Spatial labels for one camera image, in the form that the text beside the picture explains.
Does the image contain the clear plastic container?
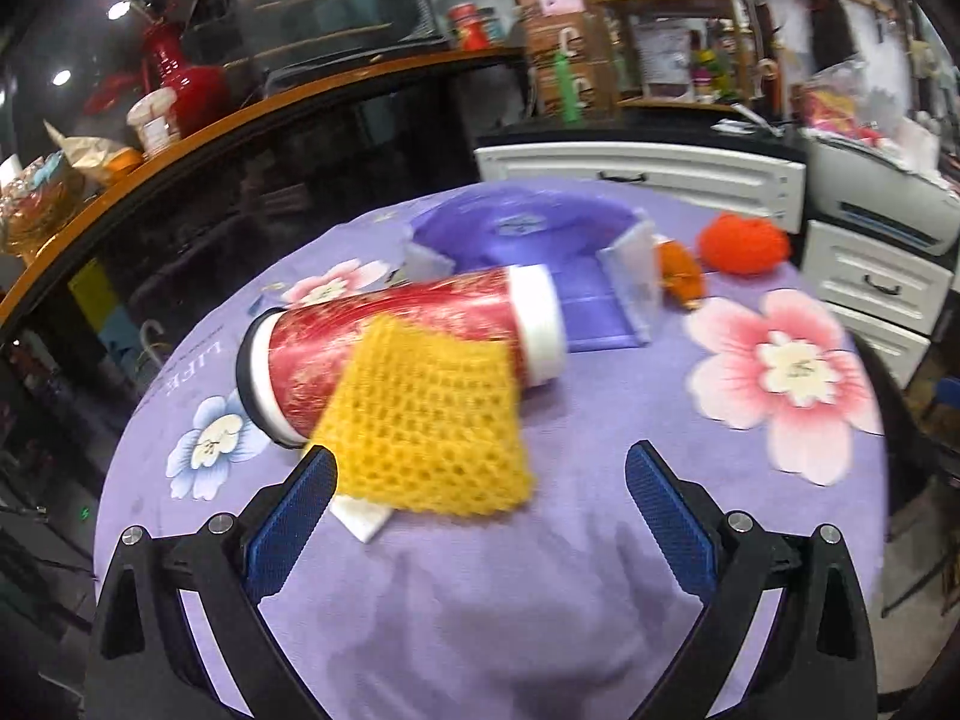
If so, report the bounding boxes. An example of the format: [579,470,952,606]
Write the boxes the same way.
[405,191,662,353]

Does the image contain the orange peel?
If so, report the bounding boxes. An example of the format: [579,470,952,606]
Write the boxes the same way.
[654,236,707,312]

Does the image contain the wooden shelf rack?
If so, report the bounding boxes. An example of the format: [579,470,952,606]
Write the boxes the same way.
[600,0,758,113]

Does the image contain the red ceramic vase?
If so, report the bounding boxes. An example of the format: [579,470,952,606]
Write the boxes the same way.
[139,19,230,137]

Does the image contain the red tin canister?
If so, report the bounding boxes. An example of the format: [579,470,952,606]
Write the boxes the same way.
[448,4,492,52]

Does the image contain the crumpled paper bag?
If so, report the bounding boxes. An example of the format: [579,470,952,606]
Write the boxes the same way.
[43,120,143,185]

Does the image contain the glass display case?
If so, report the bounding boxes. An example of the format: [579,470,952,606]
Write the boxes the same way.
[180,0,451,83]

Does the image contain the red can with white caps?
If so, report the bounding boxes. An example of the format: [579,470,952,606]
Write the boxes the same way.
[235,264,569,449]

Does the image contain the yellow foam fruit net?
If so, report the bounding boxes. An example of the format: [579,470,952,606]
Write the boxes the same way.
[309,315,537,520]

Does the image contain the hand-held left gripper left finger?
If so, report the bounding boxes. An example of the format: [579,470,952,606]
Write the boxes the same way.
[88,444,338,720]

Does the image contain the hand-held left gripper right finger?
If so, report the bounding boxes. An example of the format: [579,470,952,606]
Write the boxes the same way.
[625,441,878,720]

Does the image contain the white paper scrap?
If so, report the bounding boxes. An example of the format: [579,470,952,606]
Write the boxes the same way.
[330,495,395,542]

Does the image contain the white drawer unit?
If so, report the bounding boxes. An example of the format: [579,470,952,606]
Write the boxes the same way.
[802,219,960,383]

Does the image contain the green bottle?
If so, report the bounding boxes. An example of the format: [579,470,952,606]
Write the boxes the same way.
[553,52,584,127]

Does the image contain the amber glass bowl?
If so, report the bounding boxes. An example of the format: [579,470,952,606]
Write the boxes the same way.
[0,154,87,256]

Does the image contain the purple floral tablecloth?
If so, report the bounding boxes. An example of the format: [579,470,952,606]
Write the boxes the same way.
[94,178,890,720]

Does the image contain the orange-red foam net ball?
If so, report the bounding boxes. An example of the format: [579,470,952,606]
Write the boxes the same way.
[697,211,792,277]

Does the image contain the long white drawer cabinet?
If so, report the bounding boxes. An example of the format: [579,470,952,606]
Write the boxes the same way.
[474,141,807,233]

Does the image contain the stacked cardboard boxes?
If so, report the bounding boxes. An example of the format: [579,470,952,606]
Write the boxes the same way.
[521,11,623,121]

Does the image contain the white printer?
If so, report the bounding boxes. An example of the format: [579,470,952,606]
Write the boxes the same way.
[799,127,960,256]

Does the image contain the plastic bag with red contents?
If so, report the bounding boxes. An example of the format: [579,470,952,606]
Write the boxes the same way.
[799,60,901,147]

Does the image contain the wooden-edged glass counter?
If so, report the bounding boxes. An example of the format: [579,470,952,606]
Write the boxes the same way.
[0,45,526,323]

